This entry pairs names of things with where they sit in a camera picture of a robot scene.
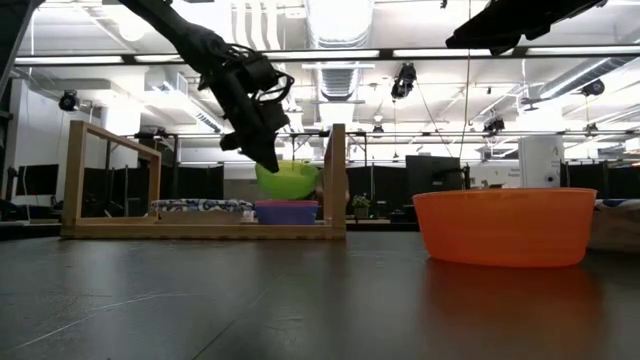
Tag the green plastic bowl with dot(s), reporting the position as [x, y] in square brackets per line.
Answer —
[292, 185]

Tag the pink plastic bowl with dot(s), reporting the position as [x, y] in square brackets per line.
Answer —
[286, 203]

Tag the blue plastic bowl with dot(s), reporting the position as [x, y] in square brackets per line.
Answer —
[286, 216]

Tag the orange plastic bowl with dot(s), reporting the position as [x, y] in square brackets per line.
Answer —
[505, 227]

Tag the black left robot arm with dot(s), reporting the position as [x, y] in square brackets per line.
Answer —
[170, 25]

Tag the black ceiling spotlight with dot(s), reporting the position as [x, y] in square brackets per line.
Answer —
[403, 81]
[493, 125]
[593, 88]
[68, 102]

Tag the small potted plant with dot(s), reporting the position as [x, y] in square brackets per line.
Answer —
[360, 202]

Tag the white round column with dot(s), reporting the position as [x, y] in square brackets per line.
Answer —
[541, 162]

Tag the black computer monitor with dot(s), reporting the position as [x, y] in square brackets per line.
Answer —
[432, 175]
[37, 180]

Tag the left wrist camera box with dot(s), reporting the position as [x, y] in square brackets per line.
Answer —
[262, 72]

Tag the wooden shelf frame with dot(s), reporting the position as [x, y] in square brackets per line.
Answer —
[200, 231]

